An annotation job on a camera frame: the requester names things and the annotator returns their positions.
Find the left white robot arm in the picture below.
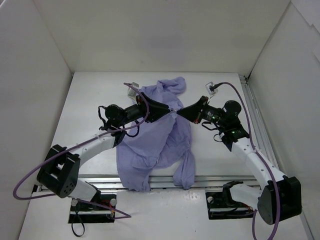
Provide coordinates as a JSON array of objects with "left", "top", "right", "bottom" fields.
[{"left": 36, "top": 93, "right": 171, "bottom": 210}]

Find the right side aluminium rail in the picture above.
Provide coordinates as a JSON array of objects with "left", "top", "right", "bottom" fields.
[{"left": 238, "top": 74, "right": 313, "bottom": 240}]

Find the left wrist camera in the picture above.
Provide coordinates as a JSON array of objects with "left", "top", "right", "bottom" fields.
[{"left": 127, "top": 82, "right": 139, "bottom": 101}]

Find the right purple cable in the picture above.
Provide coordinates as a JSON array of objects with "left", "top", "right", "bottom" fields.
[{"left": 212, "top": 81, "right": 281, "bottom": 238}]

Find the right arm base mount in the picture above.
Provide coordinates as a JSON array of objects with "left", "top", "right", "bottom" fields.
[{"left": 205, "top": 192, "right": 254, "bottom": 220}]

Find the lavender zip-up jacket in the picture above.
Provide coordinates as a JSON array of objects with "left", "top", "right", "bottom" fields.
[{"left": 116, "top": 76, "right": 196, "bottom": 193}]

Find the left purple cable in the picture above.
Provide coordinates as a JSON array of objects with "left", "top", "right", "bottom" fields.
[{"left": 12, "top": 81, "right": 152, "bottom": 221}]

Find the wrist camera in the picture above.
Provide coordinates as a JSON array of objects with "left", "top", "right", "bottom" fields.
[
  {"left": 127, "top": 82, "right": 139, "bottom": 101},
  {"left": 205, "top": 82, "right": 218, "bottom": 97}
]

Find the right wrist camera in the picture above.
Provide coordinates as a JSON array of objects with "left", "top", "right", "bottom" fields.
[{"left": 205, "top": 82, "right": 218, "bottom": 97}]

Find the front aluminium rail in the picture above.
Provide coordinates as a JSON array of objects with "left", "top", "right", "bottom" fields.
[{"left": 33, "top": 173, "right": 263, "bottom": 192}]

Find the aluminium rail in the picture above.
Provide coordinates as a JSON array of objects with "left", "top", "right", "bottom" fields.
[
  {"left": 238, "top": 74, "right": 313, "bottom": 240},
  {"left": 33, "top": 173, "right": 263, "bottom": 192}
]

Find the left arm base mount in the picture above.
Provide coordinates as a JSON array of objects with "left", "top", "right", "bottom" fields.
[{"left": 68, "top": 200, "right": 115, "bottom": 224}]

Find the purple cable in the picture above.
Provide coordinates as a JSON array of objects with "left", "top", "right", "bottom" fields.
[
  {"left": 12, "top": 81, "right": 152, "bottom": 221},
  {"left": 212, "top": 81, "right": 281, "bottom": 238}
]

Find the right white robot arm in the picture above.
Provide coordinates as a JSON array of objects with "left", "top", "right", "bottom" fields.
[{"left": 177, "top": 96, "right": 302, "bottom": 225}]

